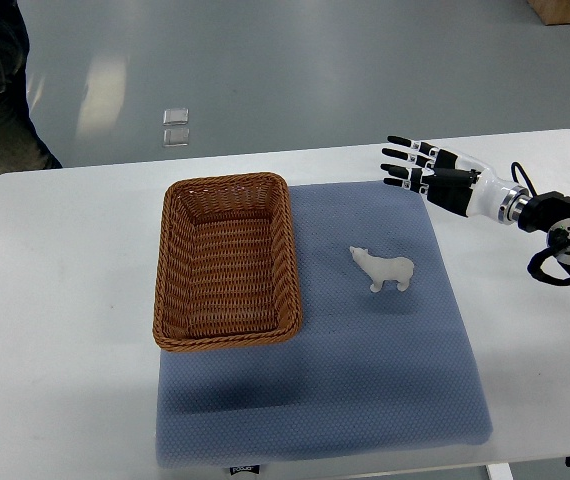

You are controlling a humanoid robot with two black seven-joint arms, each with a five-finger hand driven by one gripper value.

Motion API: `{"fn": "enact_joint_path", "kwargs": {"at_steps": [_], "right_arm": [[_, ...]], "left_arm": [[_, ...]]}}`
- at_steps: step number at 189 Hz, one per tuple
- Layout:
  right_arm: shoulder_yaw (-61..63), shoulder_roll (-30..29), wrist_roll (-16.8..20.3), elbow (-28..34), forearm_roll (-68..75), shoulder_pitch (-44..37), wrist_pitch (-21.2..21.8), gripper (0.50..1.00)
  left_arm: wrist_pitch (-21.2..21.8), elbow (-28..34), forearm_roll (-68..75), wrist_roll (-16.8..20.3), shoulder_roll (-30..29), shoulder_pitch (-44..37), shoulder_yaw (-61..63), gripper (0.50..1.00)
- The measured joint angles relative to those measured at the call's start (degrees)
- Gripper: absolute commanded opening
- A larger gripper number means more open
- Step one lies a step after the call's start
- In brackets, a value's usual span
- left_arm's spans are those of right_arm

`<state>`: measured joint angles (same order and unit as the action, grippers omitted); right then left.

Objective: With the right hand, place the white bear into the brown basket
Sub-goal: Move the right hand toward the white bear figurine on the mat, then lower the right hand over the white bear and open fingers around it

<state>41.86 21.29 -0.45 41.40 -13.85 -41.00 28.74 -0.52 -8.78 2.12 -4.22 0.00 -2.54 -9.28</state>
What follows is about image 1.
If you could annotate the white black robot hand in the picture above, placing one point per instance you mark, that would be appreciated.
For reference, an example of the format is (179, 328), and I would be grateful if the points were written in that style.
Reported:
(456, 182)

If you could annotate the white toy bear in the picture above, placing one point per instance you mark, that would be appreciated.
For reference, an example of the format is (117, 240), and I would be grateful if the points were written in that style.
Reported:
(398, 269)

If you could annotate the brown wicker basket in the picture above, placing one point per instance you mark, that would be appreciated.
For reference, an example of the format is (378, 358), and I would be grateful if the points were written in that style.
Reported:
(227, 271)

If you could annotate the blue mesh mat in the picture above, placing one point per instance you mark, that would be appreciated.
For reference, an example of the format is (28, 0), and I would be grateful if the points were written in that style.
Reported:
(366, 372)

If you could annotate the wooden furniture corner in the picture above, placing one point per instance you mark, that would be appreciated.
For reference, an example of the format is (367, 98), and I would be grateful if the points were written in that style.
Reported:
(552, 12)

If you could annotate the lower floor socket cover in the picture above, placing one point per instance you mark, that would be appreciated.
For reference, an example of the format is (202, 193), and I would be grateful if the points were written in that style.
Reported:
(175, 137)

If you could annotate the floor socket cover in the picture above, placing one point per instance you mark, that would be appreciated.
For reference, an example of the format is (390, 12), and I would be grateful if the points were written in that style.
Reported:
(175, 137)
(176, 116)

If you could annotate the upper floor socket cover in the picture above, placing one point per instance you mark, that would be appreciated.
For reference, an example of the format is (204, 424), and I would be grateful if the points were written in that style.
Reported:
(176, 116)

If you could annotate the black mat label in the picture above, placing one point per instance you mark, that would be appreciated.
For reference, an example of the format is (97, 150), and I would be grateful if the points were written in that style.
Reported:
(245, 470)

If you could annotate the person in dark clothes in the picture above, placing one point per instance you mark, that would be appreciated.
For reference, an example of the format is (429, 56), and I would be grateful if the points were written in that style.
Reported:
(21, 149)

